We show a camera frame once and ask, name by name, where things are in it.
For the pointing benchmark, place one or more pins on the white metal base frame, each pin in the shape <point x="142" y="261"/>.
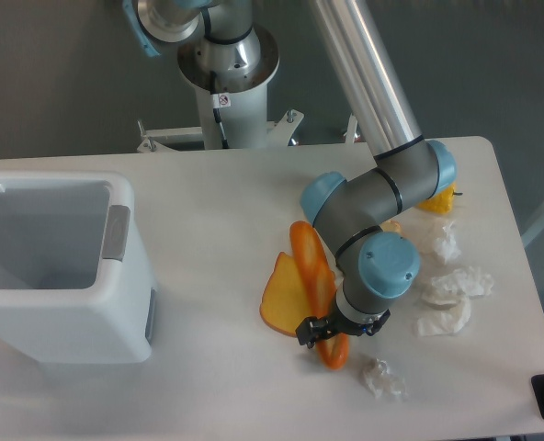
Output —
<point x="279" y="134"/>

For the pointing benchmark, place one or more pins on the crumpled white tissue upper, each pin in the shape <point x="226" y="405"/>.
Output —
<point x="440" y="241"/>

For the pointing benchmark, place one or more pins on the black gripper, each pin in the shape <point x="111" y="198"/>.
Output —
<point x="313" y="330"/>

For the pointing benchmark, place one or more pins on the crumpled white tissue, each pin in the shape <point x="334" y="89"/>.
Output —
<point x="440" y="241"/>
<point x="444" y="322"/>
<point x="462" y="283"/>

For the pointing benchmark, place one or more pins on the small crumpled tissue front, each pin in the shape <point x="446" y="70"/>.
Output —
<point x="382" y="382"/>

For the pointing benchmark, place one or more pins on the white plastic bin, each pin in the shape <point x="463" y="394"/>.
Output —
<point x="76" y="284"/>

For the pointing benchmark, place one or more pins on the orange toast slice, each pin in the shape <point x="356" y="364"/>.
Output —
<point x="285" y="304"/>

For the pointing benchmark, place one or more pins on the crumpled white tissue middle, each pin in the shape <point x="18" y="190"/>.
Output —
<point x="462" y="283"/>

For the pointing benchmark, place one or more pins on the beige bread block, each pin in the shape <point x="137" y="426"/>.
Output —
<point x="392" y="226"/>

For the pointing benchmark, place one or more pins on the long orange baguette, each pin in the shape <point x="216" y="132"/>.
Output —
<point x="319" y="282"/>

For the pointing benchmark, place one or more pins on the yellow bell pepper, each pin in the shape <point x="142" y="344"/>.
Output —
<point x="441" y="203"/>

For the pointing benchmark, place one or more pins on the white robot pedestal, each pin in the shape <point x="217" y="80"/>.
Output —
<point x="230" y="85"/>

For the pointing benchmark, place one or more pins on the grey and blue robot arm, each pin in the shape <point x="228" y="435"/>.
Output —
<point x="378" y="266"/>

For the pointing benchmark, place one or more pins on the crumpled white tissue lower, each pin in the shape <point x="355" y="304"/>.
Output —
<point x="444" y="322"/>

